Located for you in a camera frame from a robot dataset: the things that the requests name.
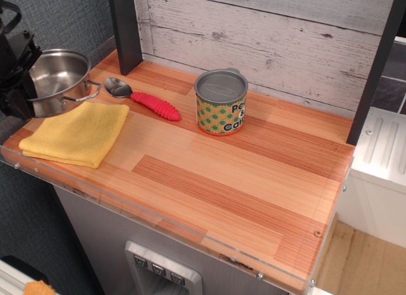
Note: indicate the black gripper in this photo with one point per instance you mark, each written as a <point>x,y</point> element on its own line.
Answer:
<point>18,55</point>

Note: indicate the stainless steel pot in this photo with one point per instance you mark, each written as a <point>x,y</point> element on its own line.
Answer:
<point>62,82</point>

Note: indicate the yellow folded cloth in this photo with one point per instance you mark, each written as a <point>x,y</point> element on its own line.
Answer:
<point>83,136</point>

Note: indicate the orange object bottom left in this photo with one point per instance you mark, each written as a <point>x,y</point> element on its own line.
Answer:
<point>38,288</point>

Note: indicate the grey toy fridge cabinet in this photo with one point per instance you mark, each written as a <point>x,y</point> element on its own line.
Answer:
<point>103,235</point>

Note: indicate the peas and carrots toy can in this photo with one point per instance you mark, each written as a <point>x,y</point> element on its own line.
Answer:
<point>221,97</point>

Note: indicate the silver dispenser panel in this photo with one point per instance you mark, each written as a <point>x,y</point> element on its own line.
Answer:
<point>154,273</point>

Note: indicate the clear acrylic edge guard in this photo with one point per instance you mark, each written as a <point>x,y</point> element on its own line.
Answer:
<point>253,235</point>

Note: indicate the white toy sink unit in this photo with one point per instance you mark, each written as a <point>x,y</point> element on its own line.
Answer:
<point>373,196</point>

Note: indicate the spoon with red handle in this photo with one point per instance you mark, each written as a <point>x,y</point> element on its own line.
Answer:
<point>119,89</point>

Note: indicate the dark grey left post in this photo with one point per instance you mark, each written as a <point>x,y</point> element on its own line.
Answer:
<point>127,38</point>

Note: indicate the dark grey post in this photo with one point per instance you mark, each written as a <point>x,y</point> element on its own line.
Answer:
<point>389,33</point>
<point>127,38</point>

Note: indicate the dark grey right post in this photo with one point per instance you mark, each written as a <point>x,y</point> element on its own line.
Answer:
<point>389,33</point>

